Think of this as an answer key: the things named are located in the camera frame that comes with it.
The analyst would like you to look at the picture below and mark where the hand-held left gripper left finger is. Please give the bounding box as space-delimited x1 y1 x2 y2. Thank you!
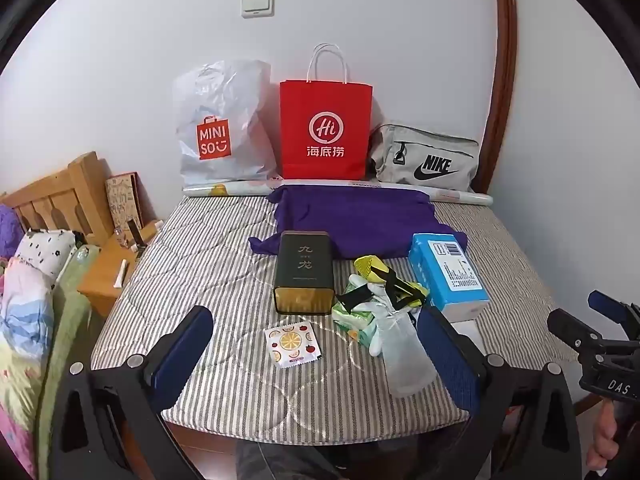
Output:
50 306 214 480

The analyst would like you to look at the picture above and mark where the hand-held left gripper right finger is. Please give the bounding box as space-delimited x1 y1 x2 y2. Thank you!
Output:
416 306 583 480

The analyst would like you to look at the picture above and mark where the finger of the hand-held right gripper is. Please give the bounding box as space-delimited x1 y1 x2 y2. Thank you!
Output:
546 308 608 361
587 290 640 341

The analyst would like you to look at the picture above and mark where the translucent plastic bag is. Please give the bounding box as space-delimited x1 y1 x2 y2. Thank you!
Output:
382 310 438 400

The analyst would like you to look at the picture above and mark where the white glove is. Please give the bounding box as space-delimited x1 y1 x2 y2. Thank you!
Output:
367 282 416 358

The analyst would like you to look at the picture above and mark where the blue tissue pack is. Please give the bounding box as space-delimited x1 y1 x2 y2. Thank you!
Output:
407 233 491 323

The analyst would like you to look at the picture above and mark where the green tissue pack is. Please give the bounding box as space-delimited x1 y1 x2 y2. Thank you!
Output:
332 280 381 346

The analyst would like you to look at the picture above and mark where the fruit print packet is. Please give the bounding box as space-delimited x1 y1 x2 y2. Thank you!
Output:
264 322 321 368

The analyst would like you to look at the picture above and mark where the yellow sock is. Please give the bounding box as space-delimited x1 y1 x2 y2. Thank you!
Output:
354 255 431 306

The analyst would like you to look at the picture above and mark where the dark tea tin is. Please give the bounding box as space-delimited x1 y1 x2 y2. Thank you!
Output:
272 231 335 317

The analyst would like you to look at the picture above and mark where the person's right hand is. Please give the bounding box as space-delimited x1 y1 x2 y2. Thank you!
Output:
586 402 640 473

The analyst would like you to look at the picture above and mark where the striped quilted mattress pad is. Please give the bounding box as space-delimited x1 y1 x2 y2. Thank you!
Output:
90 192 581 433

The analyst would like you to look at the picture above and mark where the wooden nightstand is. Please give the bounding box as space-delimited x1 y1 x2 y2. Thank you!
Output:
77 220 166 318

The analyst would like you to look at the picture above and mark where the pale green blanket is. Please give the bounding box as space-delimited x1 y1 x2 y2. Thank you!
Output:
37 245 101 461

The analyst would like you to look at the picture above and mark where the colourful printed quilt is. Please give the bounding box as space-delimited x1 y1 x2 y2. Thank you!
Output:
0 257 56 478

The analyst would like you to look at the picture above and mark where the brown notebook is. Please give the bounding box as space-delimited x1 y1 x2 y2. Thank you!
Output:
104 172 146 233

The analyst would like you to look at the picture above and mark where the dotted white pillow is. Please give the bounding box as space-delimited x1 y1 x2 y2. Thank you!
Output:
15 228 77 281

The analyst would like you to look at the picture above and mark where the rolled printed paper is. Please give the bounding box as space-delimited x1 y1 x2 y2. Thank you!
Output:
182 178 493 207

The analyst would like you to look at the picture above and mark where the purple towel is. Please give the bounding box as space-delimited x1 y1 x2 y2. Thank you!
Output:
248 185 468 260

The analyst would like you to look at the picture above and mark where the grey waist bag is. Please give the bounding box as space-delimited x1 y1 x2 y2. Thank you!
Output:
369 121 481 192

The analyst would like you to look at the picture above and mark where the wooden headboard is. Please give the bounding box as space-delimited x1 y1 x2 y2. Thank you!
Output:
0 151 113 241

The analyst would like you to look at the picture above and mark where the purple plush toy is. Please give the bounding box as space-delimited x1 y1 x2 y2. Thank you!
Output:
0 203 26 261

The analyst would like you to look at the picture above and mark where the white plastic shopping bag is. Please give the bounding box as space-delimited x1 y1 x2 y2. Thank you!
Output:
172 60 278 187

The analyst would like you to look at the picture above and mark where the red paper bag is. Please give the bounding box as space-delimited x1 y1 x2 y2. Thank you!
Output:
279 44 374 181

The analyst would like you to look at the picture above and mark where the wooden door frame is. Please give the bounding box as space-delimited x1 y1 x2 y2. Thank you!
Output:
477 0 518 198

